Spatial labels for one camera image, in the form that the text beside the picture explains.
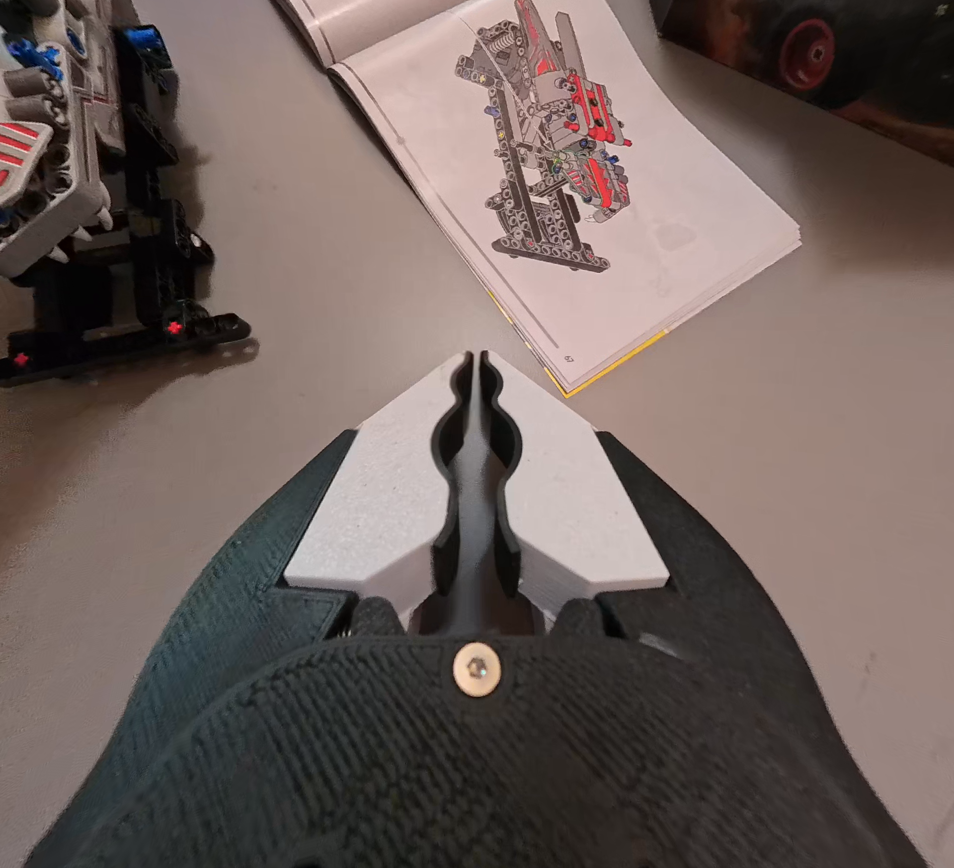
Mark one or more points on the dark toy box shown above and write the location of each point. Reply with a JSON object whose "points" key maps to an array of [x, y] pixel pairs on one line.
{"points": [[820, 3]]}

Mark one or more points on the open instruction booklet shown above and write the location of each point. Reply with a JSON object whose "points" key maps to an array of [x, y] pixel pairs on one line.
{"points": [[671, 212]]}

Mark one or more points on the toy brick vehicle model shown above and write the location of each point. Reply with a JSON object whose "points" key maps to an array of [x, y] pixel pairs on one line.
{"points": [[45, 160]]}

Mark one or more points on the grey desk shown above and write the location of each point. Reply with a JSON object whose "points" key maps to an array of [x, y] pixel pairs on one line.
{"points": [[298, 287]]}

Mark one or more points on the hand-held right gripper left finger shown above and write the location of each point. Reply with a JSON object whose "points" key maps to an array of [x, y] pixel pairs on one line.
{"points": [[358, 518]]}

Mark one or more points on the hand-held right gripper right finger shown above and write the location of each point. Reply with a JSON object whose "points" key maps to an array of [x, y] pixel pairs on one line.
{"points": [[589, 518]]}

